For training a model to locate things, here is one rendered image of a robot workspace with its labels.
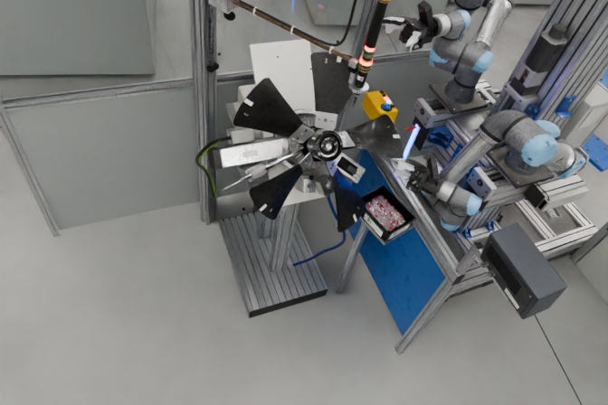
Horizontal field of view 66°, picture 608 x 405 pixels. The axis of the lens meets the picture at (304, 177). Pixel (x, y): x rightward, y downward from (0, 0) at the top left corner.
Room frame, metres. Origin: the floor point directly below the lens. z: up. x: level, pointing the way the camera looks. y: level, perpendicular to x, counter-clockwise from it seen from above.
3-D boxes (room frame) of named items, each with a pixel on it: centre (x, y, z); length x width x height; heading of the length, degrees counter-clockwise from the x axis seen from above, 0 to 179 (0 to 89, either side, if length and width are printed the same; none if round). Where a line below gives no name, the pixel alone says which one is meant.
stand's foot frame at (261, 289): (1.48, 0.09, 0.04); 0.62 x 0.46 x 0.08; 30
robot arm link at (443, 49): (1.61, -0.43, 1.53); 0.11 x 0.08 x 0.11; 72
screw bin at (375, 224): (1.33, -0.38, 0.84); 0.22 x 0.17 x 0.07; 45
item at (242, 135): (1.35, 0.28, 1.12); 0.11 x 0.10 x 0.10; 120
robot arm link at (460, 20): (1.62, -0.41, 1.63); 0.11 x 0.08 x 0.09; 130
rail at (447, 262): (1.47, -0.49, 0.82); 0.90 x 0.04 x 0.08; 30
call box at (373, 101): (1.81, -0.29, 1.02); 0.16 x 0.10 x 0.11; 30
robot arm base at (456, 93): (2.04, -0.69, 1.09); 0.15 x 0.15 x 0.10
